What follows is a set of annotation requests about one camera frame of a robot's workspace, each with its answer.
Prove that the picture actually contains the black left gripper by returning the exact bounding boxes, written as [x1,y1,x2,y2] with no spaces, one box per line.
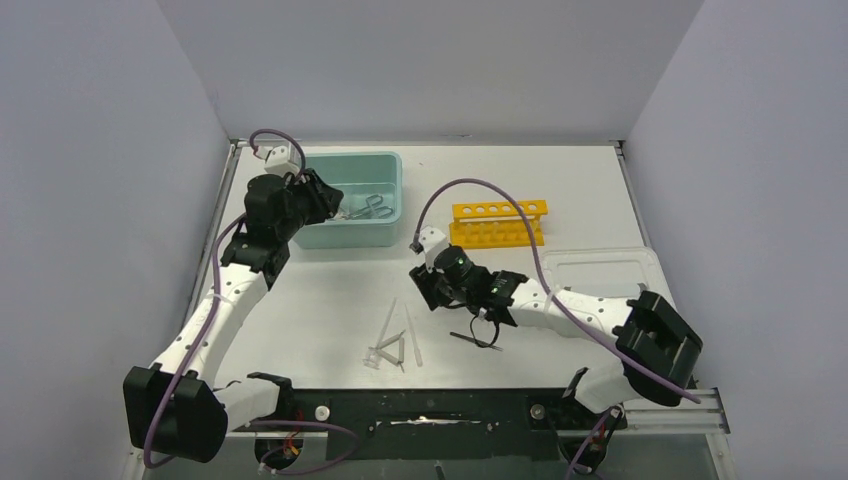
[276,168,342,240]

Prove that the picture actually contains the metal tweezers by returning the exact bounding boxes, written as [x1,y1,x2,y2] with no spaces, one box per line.
[449,331,503,352]

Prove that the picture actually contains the clear glass test tube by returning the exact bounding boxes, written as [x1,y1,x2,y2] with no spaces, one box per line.
[375,297,398,349]

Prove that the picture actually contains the metal crucible tongs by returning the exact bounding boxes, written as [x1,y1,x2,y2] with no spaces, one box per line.
[337,194,394,220]

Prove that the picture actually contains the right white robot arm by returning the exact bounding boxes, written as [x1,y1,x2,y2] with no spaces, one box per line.
[409,246,703,427]

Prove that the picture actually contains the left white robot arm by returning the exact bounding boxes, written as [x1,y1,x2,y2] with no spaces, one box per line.
[123,169,344,469]

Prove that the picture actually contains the yellow test tube rack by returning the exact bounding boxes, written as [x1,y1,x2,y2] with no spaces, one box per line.
[449,200,548,249]

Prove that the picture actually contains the teal plastic bin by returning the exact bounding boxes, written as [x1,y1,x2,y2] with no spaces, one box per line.
[294,151,403,249]

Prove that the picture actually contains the small glass flask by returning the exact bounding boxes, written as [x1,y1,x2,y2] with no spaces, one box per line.
[362,349,382,370]

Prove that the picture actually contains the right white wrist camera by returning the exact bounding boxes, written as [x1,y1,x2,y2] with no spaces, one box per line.
[409,225,451,270]

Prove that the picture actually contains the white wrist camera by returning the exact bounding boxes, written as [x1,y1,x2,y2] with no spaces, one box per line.
[409,225,451,270]
[255,145,300,177]

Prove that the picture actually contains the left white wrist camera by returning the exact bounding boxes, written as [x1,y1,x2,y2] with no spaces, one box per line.
[255,145,300,177]

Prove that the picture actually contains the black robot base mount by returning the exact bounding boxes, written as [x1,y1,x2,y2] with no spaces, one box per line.
[243,385,628,472]

